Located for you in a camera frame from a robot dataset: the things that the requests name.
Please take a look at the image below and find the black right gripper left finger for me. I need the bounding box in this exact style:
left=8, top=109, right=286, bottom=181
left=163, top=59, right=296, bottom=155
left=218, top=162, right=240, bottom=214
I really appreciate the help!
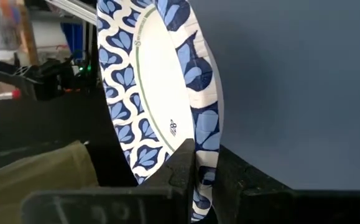
left=20, top=138, right=196, bottom=224

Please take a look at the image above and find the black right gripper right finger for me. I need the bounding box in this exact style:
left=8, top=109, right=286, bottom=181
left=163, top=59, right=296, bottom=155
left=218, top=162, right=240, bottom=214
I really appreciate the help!
left=212, top=144, right=360, bottom=224

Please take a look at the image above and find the blue patterned paper bowl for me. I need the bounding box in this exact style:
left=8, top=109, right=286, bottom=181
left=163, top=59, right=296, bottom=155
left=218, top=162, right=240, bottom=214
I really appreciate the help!
left=95, top=0, right=225, bottom=223

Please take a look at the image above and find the blue table mat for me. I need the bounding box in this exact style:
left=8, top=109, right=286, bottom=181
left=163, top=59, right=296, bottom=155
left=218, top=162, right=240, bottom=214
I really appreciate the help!
left=188, top=0, right=360, bottom=191

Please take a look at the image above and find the olive green cloth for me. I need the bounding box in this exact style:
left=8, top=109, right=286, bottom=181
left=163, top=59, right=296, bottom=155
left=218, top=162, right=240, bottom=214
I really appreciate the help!
left=0, top=139, right=100, bottom=224

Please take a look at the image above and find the silver aluminium rail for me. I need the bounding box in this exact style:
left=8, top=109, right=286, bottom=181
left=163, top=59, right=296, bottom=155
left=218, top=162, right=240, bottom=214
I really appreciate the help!
left=44, top=0, right=98, bottom=26

